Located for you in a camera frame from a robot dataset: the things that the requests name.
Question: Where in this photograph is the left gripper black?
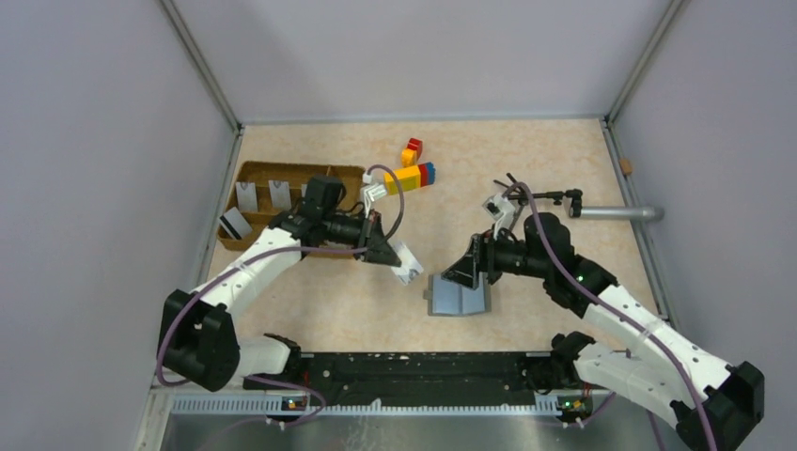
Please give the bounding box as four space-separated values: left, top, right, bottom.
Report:
322 208 401 266

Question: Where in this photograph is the brown woven tray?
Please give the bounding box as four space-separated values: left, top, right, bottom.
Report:
216 161 366 252

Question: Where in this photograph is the yellow toy block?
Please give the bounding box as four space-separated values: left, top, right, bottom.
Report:
383 165 422 195

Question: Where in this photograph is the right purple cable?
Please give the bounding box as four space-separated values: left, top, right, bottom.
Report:
503 181 720 451

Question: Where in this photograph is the silver metal tube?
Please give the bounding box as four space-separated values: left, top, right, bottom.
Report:
578 206 664 222

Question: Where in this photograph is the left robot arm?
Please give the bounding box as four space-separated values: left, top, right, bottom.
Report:
156 176 402 392

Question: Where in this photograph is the red blue toy block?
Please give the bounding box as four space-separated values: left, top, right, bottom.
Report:
417 162 436 187

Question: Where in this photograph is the small wooden cork piece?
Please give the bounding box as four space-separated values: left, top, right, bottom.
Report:
618 158 633 176

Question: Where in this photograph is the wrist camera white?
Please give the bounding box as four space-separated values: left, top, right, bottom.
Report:
482 194 518 238
360 173 388 216

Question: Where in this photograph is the small red yellow block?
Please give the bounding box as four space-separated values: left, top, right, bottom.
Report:
400 138 423 167

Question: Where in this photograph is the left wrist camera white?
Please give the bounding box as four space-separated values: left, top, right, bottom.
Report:
360 173 388 216

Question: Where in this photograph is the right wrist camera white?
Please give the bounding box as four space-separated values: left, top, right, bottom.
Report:
482 194 518 238

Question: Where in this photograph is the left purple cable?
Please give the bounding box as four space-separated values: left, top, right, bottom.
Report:
155 163 407 430

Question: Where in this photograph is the purple cable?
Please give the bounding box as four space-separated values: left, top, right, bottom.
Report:
503 181 720 451
155 163 407 430

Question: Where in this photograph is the card with stripe left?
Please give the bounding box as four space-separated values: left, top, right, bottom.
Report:
219 207 253 241

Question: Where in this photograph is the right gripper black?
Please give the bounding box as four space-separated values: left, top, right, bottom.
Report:
443 222 551 288

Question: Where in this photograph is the grey card holder wallet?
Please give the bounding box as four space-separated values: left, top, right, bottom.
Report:
423 273 492 318

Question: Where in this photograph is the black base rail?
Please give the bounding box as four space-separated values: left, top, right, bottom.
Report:
275 351 598 407

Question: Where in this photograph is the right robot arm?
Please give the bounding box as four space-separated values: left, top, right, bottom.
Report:
442 212 765 450

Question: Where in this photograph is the black tripod camera mount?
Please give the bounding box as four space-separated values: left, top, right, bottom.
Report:
508 188 583 218

